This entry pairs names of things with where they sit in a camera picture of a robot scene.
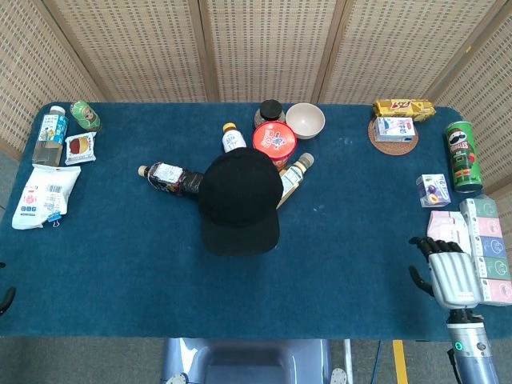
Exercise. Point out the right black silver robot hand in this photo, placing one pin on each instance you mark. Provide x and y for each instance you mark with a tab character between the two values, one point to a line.
456	280

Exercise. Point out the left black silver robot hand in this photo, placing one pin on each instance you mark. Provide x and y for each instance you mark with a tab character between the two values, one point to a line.
7	300

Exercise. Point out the black baseball cap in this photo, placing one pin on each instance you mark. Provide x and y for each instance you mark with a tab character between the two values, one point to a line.
240	200

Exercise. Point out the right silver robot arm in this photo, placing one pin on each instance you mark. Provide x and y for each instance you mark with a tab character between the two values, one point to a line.
472	352

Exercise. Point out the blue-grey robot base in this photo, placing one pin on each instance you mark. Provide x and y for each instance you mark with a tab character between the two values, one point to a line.
248	362

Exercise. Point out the pink tissue pack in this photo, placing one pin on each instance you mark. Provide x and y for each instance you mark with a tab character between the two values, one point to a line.
446	226

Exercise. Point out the multicolour tissue pack stack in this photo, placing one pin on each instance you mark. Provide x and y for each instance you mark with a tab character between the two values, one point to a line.
490	236

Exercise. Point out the purple white juice carton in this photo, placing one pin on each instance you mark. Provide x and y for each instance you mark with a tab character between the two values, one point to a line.
434	190

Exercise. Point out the blue binder clip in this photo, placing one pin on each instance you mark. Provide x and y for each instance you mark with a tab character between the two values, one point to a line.
54	218

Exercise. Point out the white plastic bag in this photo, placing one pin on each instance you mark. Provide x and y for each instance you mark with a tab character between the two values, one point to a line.
40	196

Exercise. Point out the green Pringles can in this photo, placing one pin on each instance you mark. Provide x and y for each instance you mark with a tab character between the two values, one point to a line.
464	160

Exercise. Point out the white metal pole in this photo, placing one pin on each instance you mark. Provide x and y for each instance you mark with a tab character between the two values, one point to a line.
348	362

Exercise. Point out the round woven coaster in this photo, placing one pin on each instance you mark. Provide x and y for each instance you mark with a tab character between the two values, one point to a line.
394	147

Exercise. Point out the blue felt table cover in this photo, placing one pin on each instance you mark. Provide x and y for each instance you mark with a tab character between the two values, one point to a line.
160	280

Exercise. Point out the white blue milk carton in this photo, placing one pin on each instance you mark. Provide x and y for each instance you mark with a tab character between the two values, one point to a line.
394	130

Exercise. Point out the white fruit snack packet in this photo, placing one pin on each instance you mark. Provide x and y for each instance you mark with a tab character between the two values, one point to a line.
80	148

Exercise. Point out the blue-label water bottle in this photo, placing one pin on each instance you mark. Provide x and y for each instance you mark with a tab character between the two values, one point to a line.
50	136

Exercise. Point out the yellow biscuit box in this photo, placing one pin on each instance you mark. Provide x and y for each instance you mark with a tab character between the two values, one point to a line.
404	109

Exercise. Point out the pale yellow tea bottle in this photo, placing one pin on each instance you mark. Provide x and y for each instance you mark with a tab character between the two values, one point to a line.
294	176

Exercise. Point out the green matryoshka doll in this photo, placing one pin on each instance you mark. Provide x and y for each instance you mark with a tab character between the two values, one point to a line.
86	116

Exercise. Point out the dark tea plastic bottle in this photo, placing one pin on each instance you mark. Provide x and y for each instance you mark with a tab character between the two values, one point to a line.
168	178

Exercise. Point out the beige bowl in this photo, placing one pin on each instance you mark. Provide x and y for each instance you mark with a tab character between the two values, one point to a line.
305	120

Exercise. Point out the red instant noodle cup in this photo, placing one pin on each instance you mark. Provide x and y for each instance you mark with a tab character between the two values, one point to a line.
275	140

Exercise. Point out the black-lidded glass jar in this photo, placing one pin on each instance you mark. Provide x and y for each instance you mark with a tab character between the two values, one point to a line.
270	110

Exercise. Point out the small white yellow-capped bottle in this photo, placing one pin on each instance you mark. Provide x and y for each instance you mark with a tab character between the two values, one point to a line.
233	140

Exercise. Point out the woven bamboo folding screen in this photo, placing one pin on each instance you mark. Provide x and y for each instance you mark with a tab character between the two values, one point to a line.
260	48

